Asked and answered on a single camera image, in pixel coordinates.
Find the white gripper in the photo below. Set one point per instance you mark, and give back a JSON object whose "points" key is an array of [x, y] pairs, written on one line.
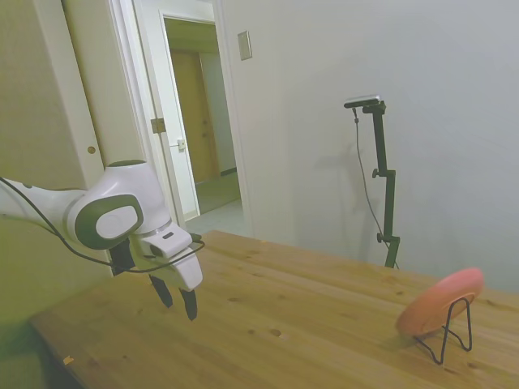
{"points": [[182, 267]]}

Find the pink round plate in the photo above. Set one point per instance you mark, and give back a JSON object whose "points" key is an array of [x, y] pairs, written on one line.
{"points": [[438, 300]]}

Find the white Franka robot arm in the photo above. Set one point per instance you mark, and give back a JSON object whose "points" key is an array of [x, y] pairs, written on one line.
{"points": [[129, 182]]}

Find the door latch plate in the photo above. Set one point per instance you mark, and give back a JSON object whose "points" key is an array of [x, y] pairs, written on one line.
{"points": [[181, 144]]}

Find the black tower box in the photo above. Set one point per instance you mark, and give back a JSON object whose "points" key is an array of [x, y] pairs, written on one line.
{"points": [[121, 255]]}

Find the small orange scrap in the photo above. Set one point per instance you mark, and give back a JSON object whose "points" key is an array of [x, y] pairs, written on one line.
{"points": [[68, 359]]}

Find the round closet door knob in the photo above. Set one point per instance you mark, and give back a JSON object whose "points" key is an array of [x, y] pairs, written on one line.
{"points": [[92, 150]]}

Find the brass door hinge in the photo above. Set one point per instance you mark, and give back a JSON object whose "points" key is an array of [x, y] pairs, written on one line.
{"points": [[157, 125]]}

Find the brown wooden door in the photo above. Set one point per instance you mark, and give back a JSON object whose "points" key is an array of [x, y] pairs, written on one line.
{"points": [[194, 121]]}

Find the white open door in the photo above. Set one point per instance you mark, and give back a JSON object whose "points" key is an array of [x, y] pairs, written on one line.
{"points": [[170, 81]]}

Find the beige wall switch plate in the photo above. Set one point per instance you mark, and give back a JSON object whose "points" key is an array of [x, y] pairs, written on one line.
{"points": [[244, 45]]}

